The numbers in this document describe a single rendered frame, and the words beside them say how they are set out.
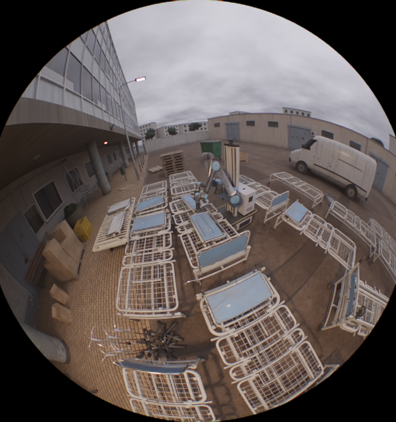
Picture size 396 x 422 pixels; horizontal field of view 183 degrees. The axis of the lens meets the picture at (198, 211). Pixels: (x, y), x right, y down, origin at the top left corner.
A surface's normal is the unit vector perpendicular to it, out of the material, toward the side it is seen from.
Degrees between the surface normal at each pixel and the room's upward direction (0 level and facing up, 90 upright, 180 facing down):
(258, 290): 7
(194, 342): 0
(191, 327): 0
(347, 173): 88
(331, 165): 88
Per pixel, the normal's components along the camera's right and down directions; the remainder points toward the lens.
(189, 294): -0.12, -0.80
